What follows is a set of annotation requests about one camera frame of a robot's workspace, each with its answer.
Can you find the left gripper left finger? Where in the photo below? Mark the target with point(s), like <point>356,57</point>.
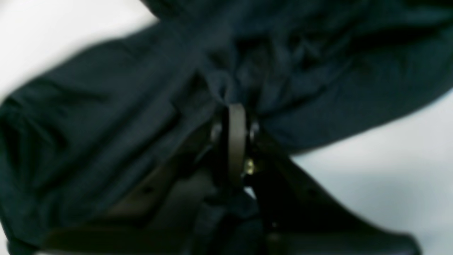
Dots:
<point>157,216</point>

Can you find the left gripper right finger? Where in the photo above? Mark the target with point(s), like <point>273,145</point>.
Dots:
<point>299,216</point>

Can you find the black t-shirt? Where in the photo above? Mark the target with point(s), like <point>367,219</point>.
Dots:
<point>76,138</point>

